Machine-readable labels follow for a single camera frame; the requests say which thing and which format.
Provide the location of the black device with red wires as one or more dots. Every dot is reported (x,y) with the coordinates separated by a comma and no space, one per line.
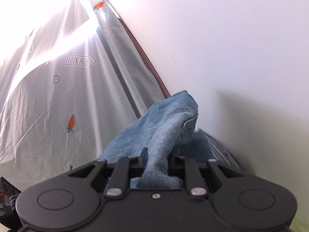
(8,218)

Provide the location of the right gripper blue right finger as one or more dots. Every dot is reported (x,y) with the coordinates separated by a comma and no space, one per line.
(175,165)

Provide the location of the grey carrot print sheet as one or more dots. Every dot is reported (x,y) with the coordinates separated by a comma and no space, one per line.
(71,80)

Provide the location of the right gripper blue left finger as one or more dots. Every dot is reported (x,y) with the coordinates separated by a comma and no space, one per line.
(138,163)

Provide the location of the blue denim jeans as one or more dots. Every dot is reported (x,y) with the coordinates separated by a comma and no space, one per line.
(168,127)

